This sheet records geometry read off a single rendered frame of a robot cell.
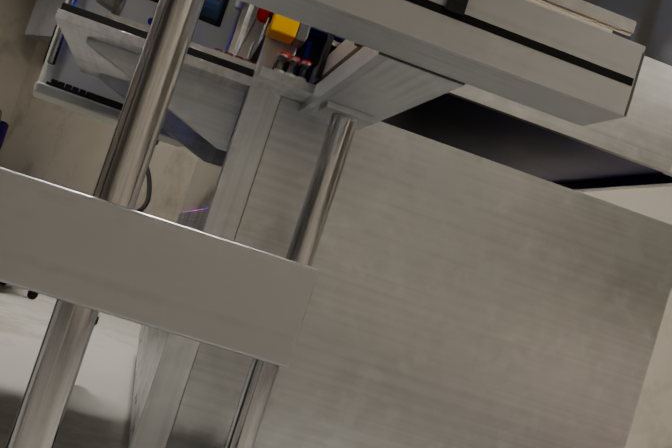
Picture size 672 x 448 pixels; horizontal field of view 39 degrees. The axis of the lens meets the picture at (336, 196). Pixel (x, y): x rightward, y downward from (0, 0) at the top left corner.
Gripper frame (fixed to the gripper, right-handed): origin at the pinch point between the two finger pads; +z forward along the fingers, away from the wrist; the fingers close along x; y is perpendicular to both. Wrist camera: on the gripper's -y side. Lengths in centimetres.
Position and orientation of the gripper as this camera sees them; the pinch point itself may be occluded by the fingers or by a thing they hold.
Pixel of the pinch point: (115, 19)
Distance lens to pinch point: 206.4
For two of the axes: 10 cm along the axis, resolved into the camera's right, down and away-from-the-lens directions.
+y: -9.3, -3.1, -1.7
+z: -3.0, 9.5, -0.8
